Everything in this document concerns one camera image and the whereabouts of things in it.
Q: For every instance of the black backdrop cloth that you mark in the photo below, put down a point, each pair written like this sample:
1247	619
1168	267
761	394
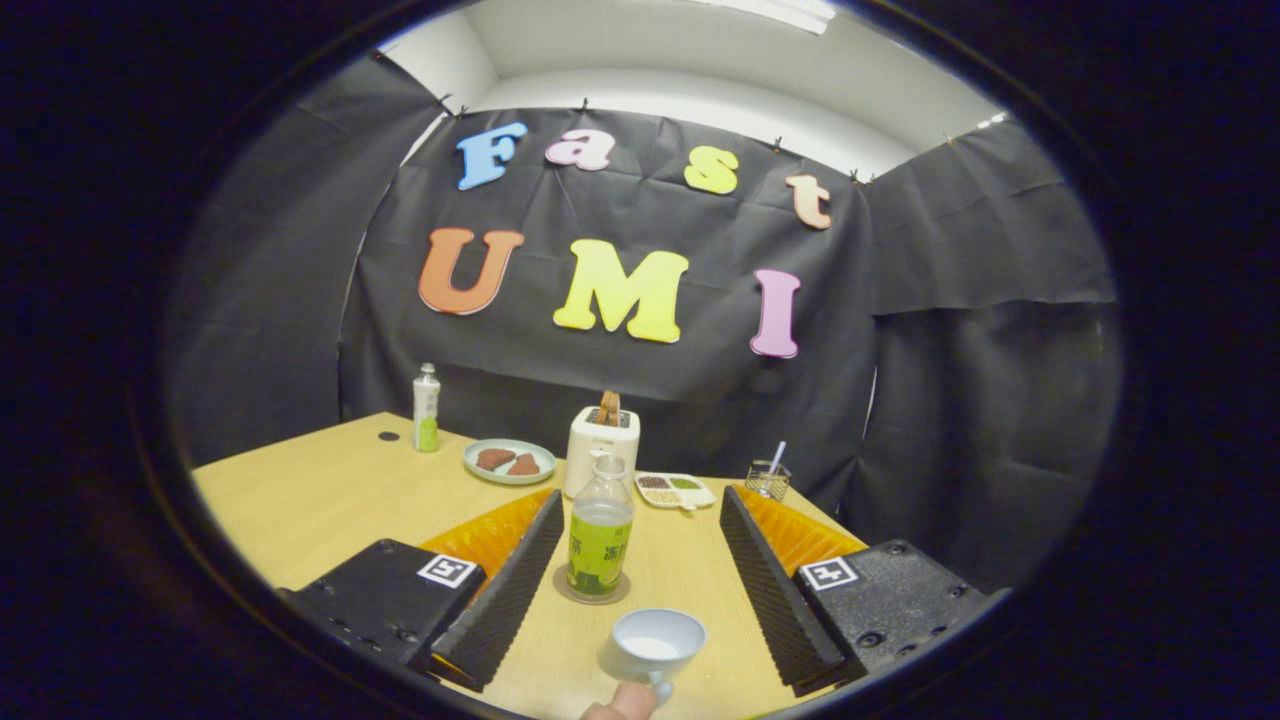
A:
620	380

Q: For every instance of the pale green plate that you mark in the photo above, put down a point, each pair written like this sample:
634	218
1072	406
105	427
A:
548	460

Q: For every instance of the ceiling light panel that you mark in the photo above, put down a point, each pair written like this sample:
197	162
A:
790	12

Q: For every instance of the round brown coaster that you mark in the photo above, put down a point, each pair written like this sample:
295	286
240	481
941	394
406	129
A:
561	588

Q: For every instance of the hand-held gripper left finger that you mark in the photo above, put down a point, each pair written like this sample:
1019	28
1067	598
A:
510	600

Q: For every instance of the brown toast slice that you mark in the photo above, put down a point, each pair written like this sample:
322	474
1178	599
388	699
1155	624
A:
609	405

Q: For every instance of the white straw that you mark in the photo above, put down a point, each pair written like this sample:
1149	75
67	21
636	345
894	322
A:
777	455

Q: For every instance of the brown food piece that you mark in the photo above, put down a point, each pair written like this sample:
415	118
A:
495	459
524	466

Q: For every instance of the clear juice bottle green label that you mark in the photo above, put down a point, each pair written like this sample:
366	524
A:
598	550

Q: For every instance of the pale blue cup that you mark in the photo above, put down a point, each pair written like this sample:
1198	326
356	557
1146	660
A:
655	630

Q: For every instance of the white divided snack tray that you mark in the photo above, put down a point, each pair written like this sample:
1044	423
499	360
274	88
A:
700	492

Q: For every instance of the wooden table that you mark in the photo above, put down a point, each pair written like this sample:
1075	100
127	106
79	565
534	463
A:
320	500

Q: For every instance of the capped white green bottle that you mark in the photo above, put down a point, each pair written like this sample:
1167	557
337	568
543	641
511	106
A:
427	410

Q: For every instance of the white toaster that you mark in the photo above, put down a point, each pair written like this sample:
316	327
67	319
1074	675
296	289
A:
585	440

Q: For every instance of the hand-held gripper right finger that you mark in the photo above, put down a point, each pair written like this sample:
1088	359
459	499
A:
775	600

